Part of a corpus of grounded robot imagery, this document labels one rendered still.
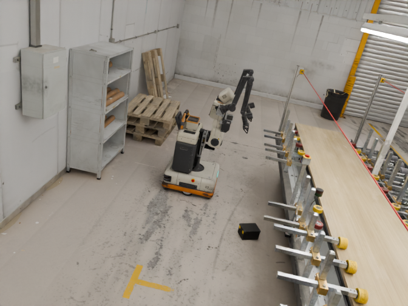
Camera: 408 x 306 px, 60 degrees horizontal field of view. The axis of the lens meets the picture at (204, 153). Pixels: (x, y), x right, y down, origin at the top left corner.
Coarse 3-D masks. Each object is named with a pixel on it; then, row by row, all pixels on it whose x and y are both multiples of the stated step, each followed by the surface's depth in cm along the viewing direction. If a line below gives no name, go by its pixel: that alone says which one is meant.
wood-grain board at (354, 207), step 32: (320, 128) 515; (320, 160) 400; (352, 160) 418; (352, 192) 339; (352, 224) 286; (384, 224) 295; (352, 256) 246; (384, 256) 253; (352, 288) 216; (384, 288) 222
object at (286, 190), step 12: (276, 144) 493; (288, 180) 384; (288, 192) 359; (288, 216) 318; (288, 240) 296; (300, 240) 287; (300, 264) 260; (300, 276) 248; (300, 288) 237; (300, 300) 228
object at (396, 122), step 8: (368, 16) 327; (376, 16) 304; (384, 16) 286; (392, 16) 269; (400, 16) 255; (400, 24) 336; (400, 104) 368; (400, 112) 367; (400, 120) 370; (392, 128) 374; (392, 136) 377; (384, 144) 384; (384, 152) 385; (376, 168) 393
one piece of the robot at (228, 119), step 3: (228, 114) 448; (225, 117) 426; (228, 117) 437; (231, 117) 439; (225, 120) 425; (228, 120) 424; (231, 120) 428; (222, 123) 427; (225, 123) 426; (228, 123) 426; (222, 126) 428; (225, 126) 428; (228, 126) 427; (222, 129) 430; (225, 129) 429; (228, 129) 429; (225, 132) 431
